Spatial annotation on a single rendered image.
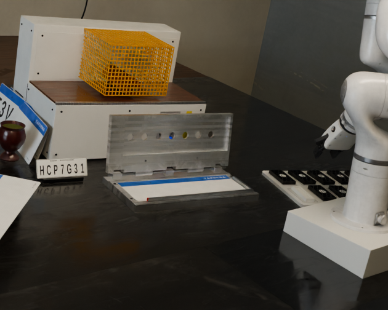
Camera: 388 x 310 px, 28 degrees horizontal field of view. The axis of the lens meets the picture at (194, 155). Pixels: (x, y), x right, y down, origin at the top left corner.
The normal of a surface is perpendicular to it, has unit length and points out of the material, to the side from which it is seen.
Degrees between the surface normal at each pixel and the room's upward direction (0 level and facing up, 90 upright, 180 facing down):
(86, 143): 90
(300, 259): 0
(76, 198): 0
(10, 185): 0
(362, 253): 90
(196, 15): 90
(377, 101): 94
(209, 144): 81
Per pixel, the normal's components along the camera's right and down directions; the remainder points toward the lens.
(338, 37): -0.75, 0.10
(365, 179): -0.46, 0.22
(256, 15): 0.64, 0.37
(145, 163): 0.55, 0.22
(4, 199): 0.18, -0.93
